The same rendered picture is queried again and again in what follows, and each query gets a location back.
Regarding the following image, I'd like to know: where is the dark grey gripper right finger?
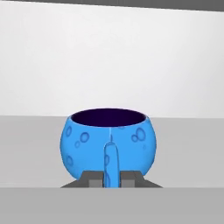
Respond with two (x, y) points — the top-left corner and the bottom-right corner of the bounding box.
(120, 171), (164, 189)

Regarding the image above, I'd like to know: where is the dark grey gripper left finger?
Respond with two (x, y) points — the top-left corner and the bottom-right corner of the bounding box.
(60, 171), (105, 189)

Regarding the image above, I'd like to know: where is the blue spotted round mug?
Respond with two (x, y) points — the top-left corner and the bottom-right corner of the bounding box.
(59, 108), (158, 189)

